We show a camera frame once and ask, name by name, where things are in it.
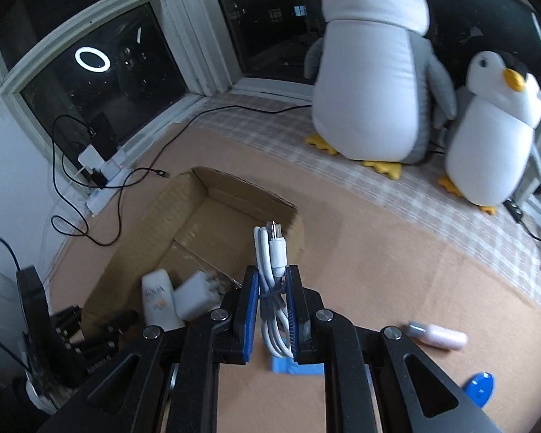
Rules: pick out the white window frame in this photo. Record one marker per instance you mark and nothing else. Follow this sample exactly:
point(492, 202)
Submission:
point(180, 31)

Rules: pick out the white power adapter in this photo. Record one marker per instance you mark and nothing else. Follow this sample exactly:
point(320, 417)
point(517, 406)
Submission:
point(89, 158)

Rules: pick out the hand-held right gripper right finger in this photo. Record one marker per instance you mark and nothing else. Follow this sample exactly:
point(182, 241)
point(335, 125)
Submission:
point(293, 320)

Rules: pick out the white power strip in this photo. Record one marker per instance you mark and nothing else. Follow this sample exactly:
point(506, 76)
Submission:
point(110, 171)

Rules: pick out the white wall charger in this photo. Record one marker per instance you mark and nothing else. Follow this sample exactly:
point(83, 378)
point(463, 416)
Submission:
point(194, 297)

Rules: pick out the round blue tape measure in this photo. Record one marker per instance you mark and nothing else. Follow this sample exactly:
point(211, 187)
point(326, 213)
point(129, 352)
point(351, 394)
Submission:
point(478, 390)

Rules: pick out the small penguin plush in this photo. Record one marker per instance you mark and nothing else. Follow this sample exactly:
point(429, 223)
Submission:
point(491, 149)

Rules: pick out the black inline remote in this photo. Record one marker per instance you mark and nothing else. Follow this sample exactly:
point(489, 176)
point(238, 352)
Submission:
point(514, 209)

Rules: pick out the checked blanket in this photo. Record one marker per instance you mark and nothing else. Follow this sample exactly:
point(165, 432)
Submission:
point(275, 140)

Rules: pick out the white sunscreen tube blue cap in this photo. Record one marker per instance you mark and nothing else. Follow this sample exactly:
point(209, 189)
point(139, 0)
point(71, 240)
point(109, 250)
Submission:
point(155, 300)

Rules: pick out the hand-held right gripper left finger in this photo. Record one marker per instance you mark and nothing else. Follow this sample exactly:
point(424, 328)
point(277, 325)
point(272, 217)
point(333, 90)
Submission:
point(251, 320)

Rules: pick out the cardboard box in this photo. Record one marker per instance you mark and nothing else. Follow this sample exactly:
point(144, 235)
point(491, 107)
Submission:
point(198, 225)

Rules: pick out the small pink bottle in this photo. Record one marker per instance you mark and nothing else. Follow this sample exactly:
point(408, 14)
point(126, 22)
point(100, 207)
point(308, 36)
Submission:
point(442, 337)

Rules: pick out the light blue packet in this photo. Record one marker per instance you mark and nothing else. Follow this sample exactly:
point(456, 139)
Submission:
point(297, 367)

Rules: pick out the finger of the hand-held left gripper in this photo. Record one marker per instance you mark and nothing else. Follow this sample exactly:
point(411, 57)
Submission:
point(68, 324)
point(108, 338)

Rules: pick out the large penguin plush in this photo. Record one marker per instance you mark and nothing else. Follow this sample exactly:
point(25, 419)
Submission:
point(369, 85)

